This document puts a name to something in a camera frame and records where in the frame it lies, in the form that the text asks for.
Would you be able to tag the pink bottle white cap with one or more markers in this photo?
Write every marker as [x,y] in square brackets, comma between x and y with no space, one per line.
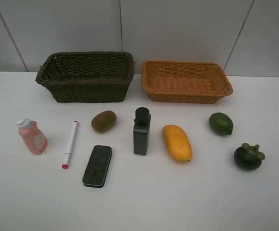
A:
[32,136]

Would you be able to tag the dark green square bottle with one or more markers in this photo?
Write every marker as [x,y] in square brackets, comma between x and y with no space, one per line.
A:
[141,131]

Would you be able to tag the orange wicker basket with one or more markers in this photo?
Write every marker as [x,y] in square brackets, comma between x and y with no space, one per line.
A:
[184,82]

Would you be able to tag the brown kiwi fruit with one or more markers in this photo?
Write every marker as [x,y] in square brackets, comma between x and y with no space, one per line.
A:
[104,121]

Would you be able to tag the yellow mango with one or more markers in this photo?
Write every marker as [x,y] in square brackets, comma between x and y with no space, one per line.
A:
[177,143]

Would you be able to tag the dark mangosteen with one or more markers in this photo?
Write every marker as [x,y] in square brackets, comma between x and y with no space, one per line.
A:
[248,157]

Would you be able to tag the white marker pink caps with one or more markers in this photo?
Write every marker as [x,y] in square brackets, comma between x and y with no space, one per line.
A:
[70,145]

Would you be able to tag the dark brown wicker basket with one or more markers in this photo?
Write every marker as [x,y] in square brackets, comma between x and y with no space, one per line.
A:
[87,77]

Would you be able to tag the green lime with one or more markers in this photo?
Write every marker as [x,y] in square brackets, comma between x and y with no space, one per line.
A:
[221,124]

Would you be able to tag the dark felt board eraser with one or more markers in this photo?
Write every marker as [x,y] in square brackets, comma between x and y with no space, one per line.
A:
[97,167]

